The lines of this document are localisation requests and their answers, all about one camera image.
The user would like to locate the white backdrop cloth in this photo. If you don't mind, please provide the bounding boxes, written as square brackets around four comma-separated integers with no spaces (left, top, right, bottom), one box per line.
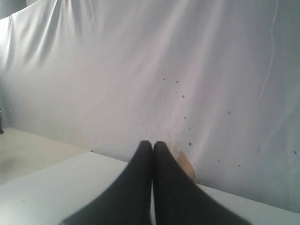
[0,0,300,212]

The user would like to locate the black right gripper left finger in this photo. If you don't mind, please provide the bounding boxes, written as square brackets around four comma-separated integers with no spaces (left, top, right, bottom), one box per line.
[61,141,152,225]

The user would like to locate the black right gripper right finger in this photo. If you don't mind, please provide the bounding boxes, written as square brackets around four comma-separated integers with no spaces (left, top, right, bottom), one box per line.
[152,142,249,225]

